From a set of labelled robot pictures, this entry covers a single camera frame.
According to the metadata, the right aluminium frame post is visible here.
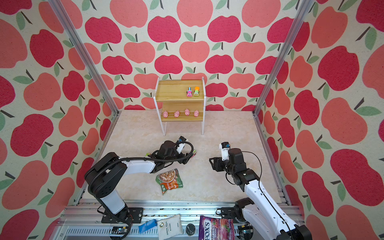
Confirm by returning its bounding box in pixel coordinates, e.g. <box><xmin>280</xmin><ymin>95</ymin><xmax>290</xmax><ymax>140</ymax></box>
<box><xmin>253</xmin><ymin>0</ymin><xmax>315</xmax><ymax>119</ymax></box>

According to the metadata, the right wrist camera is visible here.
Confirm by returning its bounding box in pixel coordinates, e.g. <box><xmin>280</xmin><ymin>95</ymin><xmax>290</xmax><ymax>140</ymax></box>
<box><xmin>219</xmin><ymin>142</ymin><xmax>231</xmax><ymax>161</ymax></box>

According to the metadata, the wooden two-tier shelf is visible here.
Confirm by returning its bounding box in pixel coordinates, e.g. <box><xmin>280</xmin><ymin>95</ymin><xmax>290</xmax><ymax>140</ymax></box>
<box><xmin>153</xmin><ymin>77</ymin><xmax>207</xmax><ymax>136</ymax></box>

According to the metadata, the aluminium frame post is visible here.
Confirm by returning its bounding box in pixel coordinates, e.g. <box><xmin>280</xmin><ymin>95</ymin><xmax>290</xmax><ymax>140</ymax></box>
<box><xmin>253</xmin><ymin>0</ymin><xmax>315</xmax><ymax>119</ymax></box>
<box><xmin>48</xmin><ymin>1</ymin><xmax>120</xmax><ymax>118</ymax></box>

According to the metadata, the front aluminium rail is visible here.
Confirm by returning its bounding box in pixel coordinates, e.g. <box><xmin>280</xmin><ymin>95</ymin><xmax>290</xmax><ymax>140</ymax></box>
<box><xmin>49</xmin><ymin>200</ymin><xmax>235</xmax><ymax>240</ymax></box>

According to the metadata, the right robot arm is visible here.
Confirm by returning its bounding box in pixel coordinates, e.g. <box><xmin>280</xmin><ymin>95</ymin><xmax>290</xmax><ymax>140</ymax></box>
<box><xmin>209</xmin><ymin>142</ymin><xmax>312</xmax><ymax>240</ymax></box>

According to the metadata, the green orange mixer truck toy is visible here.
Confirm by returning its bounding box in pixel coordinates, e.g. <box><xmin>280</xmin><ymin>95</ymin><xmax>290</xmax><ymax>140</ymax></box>
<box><xmin>194</xmin><ymin>87</ymin><xmax>200</xmax><ymax>97</ymax></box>

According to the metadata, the green snack bag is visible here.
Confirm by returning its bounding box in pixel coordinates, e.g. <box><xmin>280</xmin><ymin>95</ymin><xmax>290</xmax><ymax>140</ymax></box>
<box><xmin>156</xmin><ymin>169</ymin><xmax>184</xmax><ymax>195</ymax></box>

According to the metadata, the blue card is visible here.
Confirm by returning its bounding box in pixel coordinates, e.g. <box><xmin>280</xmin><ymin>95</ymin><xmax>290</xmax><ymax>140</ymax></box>
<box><xmin>139</xmin><ymin>219</ymin><xmax>157</xmax><ymax>234</ymax></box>

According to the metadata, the purple Fox's candy bag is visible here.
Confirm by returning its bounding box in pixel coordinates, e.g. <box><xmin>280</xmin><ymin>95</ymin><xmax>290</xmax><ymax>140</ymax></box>
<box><xmin>199</xmin><ymin>216</ymin><xmax>236</xmax><ymax>240</ymax></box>

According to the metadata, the round metal can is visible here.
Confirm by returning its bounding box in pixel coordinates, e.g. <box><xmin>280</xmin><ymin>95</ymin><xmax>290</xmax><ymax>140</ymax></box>
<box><xmin>186</xmin><ymin>224</ymin><xmax>196</xmax><ymax>236</ymax></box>

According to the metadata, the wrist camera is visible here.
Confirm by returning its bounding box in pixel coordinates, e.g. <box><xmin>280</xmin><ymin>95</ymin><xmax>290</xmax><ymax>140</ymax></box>
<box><xmin>219</xmin><ymin>142</ymin><xmax>231</xmax><ymax>161</ymax></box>
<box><xmin>177</xmin><ymin>136</ymin><xmax>187</xmax><ymax>154</ymax></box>

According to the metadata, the left aluminium frame post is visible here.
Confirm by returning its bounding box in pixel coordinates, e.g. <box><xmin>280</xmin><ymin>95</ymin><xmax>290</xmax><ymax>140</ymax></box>
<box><xmin>48</xmin><ymin>1</ymin><xmax>120</xmax><ymax>118</ymax></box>

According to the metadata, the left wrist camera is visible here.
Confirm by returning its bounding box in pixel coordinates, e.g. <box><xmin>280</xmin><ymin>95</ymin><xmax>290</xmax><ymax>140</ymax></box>
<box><xmin>177</xmin><ymin>136</ymin><xmax>187</xmax><ymax>154</ymax></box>

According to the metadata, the white paper packet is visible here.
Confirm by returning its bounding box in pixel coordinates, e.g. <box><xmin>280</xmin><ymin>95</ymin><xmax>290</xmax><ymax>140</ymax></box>
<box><xmin>157</xmin><ymin>214</ymin><xmax>183</xmax><ymax>240</ymax></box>

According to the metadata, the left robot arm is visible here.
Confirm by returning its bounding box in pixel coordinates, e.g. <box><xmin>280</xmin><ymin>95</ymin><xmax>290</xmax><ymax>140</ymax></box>
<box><xmin>84</xmin><ymin>137</ymin><xmax>195</xmax><ymax>225</ymax></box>

